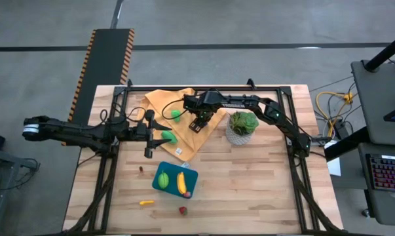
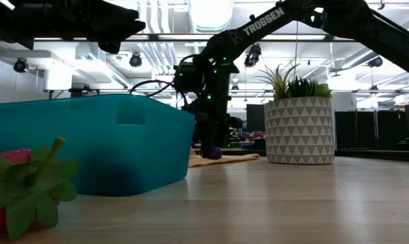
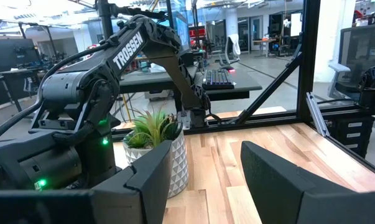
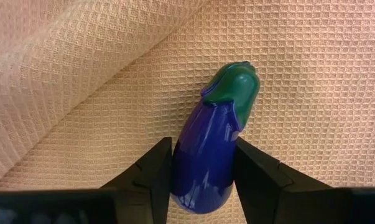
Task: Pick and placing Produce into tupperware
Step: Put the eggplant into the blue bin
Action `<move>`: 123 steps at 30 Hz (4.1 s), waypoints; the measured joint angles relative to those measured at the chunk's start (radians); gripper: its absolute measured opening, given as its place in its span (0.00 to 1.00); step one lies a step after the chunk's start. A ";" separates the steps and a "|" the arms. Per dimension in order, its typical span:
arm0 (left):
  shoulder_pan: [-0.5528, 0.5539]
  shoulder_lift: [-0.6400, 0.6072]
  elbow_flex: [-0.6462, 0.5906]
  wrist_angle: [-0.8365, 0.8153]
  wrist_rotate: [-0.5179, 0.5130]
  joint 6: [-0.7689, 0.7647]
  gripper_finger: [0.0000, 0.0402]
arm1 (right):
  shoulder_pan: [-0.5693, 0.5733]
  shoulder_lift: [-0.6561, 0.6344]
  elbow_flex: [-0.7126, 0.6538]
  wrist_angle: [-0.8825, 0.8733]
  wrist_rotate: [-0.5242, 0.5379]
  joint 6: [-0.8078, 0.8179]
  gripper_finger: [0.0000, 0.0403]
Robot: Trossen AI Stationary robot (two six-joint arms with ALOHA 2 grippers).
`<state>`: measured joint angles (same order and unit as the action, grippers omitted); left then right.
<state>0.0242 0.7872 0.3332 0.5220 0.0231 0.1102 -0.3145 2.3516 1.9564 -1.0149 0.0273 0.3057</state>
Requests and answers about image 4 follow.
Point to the orange waffle cloth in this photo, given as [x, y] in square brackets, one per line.
[81, 93]

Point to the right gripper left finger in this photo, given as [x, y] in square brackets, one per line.
[150, 180]

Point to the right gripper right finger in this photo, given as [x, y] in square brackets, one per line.
[262, 186]

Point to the purple toy eggplant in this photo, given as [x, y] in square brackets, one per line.
[206, 155]

